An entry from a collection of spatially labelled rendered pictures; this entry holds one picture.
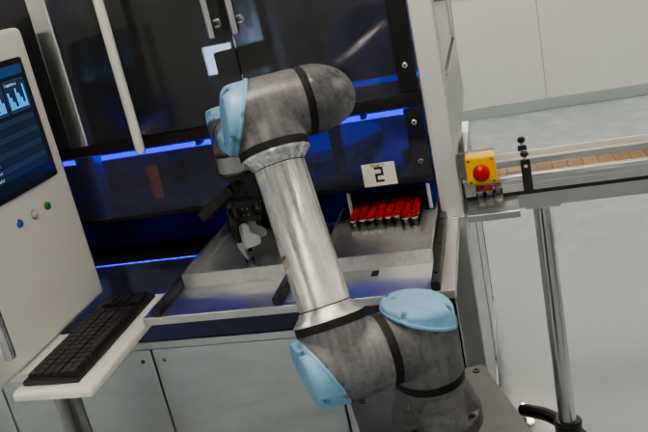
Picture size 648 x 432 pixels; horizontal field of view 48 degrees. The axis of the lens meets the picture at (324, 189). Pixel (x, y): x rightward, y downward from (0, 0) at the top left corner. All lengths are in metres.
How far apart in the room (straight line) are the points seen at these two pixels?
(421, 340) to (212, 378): 1.18
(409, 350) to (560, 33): 5.43
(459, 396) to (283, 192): 0.43
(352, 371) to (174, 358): 1.19
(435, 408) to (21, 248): 1.09
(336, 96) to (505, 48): 5.27
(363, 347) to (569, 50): 5.49
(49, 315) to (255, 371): 0.61
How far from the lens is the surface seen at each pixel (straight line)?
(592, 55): 6.49
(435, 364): 1.17
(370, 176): 1.85
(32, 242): 1.91
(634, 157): 2.01
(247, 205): 1.69
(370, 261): 1.65
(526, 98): 6.50
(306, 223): 1.13
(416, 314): 1.13
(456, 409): 1.22
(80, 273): 2.06
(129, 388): 2.37
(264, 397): 2.23
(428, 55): 1.76
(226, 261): 1.89
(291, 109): 1.16
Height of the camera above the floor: 1.55
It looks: 17 degrees down
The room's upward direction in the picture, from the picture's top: 12 degrees counter-clockwise
